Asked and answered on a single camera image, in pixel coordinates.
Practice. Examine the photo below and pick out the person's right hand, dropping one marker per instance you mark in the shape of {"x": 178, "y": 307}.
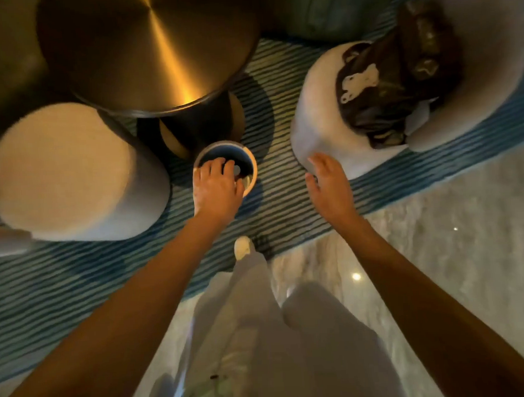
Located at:
{"x": 334, "y": 192}

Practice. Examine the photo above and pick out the person's right forearm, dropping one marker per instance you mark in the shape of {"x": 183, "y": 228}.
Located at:
{"x": 448, "y": 318}

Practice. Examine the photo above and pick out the striped blue-green rug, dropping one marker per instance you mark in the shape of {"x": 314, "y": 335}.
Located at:
{"x": 74, "y": 293}

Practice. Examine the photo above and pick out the small round trash bin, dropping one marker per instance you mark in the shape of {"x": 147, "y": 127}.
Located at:
{"x": 224, "y": 151}

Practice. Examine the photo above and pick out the person's white trousers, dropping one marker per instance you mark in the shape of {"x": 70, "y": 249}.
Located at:
{"x": 322, "y": 342}

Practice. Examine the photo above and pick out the person's left hand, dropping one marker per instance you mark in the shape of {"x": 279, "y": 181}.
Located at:
{"x": 215, "y": 194}

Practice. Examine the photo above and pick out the brass top round table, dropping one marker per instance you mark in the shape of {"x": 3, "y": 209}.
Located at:
{"x": 149, "y": 48}

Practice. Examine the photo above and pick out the person's white shoe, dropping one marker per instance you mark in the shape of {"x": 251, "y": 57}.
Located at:
{"x": 243, "y": 246}

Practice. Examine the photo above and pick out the teal upholstered pouf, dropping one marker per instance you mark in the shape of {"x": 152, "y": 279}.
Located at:
{"x": 335, "y": 8}

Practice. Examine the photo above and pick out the dark brown printed bag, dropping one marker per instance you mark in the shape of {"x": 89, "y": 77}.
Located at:
{"x": 397, "y": 97}

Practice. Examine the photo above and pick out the white round stool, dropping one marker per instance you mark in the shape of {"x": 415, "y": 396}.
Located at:
{"x": 67, "y": 171}

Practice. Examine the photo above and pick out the white boucle armchair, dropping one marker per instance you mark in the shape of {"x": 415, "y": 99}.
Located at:
{"x": 324, "y": 127}

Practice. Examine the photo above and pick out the person's left forearm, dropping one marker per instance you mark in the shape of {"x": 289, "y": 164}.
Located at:
{"x": 111, "y": 326}

